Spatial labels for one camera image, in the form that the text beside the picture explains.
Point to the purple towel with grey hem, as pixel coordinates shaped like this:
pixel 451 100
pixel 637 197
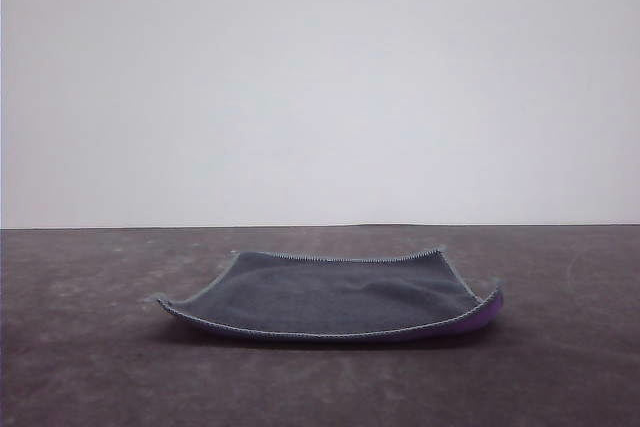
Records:
pixel 325 297

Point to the grey table cloth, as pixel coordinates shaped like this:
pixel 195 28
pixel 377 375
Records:
pixel 500 377

